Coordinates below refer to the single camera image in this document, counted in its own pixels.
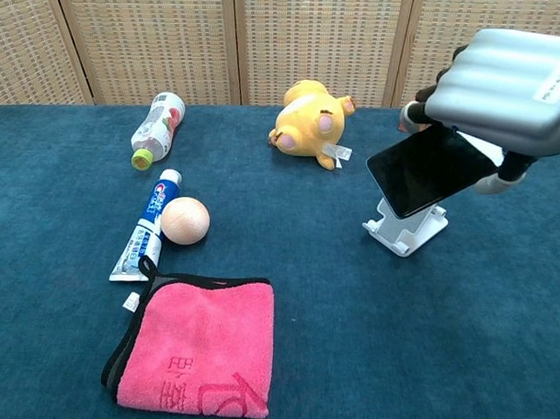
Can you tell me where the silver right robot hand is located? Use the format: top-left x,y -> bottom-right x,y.
396,25 -> 560,199

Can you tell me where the black smartphone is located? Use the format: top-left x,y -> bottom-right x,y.
363,119 -> 508,223

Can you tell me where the white phone stand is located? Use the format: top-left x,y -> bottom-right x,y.
360,197 -> 450,258

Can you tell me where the woven folding screen panel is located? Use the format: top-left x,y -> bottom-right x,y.
393,0 -> 560,115
227,0 -> 416,111
48,0 -> 245,109
0,0 -> 97,109

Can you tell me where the yellow plush toy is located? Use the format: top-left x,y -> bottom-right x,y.
267,78 -> 359,173

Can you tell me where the blue carpet table cover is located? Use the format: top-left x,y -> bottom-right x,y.
0,91 -> 560,419

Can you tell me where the peach coloured ball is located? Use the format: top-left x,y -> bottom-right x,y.
159,194 -> 212,246

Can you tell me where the plastic bottle green cap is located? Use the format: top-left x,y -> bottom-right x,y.
129,90 -> 188,173

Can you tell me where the blue white toothpaste tube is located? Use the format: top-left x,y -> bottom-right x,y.
109,166 -> 184,285

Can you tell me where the pink towel black trim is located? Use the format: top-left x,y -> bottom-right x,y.
99,253 -> 279,419

